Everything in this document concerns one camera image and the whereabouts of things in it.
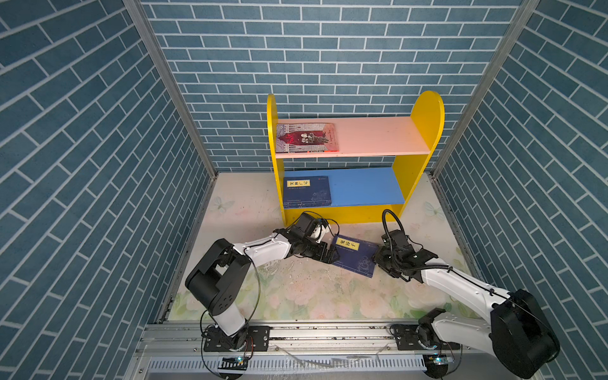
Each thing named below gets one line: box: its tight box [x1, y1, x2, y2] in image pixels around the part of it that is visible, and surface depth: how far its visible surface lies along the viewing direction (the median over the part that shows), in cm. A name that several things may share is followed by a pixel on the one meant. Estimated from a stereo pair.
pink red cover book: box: [276, 122, 340, 153], surface depth 76 cm
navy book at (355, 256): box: [333, 234, 380, 278], surface depth 93 cm
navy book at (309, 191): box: [283, 175, 332, 209], surface depth 93 cm
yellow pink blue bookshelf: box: [266, 91, 445, 160], surface depth 79 cm
